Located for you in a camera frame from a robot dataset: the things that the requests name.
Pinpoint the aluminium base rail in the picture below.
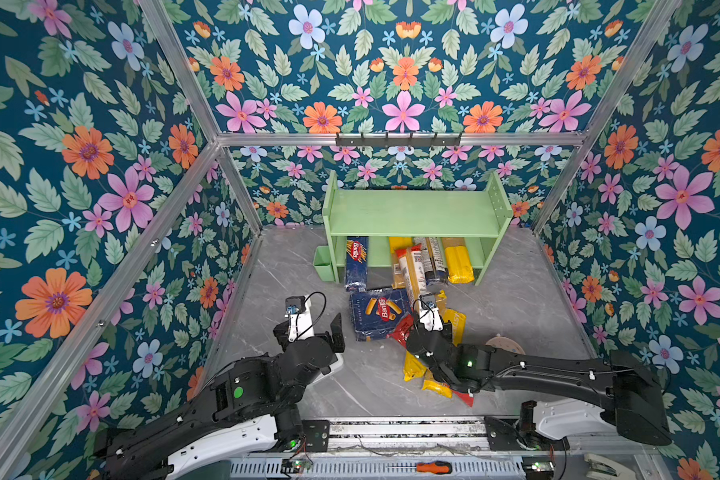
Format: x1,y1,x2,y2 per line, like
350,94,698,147
299,413,661,457

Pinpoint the white stapler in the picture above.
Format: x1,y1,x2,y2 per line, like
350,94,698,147
584,453,637,480

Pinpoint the clear spaghetti bag blue end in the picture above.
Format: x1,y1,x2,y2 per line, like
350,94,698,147
414,237,448,289

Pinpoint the cream analog alarm clock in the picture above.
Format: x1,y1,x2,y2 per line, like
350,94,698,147
486,335,525,355

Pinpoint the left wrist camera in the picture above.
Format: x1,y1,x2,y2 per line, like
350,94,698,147
285,296,314,342

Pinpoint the yellow spaghetti bag long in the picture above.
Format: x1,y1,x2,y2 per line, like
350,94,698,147
388,236,414,289

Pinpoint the red spaghetti bag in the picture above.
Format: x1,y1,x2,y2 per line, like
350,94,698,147
389,315,474,407

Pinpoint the red-ended spaghetti bag white label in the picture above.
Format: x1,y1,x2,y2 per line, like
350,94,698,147
395,245,427,303

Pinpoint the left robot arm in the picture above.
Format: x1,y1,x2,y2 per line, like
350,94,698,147
94,316,345,479

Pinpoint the metal hook rail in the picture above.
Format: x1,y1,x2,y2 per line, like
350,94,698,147
334,132,462,148

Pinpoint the yellow Pasta Time bag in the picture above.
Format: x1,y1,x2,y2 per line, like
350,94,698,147
403,353,452,399
436,290,467,345

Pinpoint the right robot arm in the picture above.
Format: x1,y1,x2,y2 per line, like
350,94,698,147
405,327,672,446

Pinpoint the white digital clock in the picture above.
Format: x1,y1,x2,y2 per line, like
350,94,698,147
313,353,345,384

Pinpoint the blue Barilla spaghetti box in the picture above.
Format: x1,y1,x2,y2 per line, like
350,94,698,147
345,236,369,292

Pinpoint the yellow-banded spaghetti bag barcode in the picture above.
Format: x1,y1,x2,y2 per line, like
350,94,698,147
441,237,475,284

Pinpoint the green two-tier shelf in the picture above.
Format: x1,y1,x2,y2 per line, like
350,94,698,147
322,172,513,284

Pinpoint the orange handled screwdriver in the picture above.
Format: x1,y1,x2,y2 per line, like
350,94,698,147
359,460,453,475

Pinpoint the blue Barilla rigatoni box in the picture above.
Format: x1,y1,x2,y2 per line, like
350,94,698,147
349,288,410,342

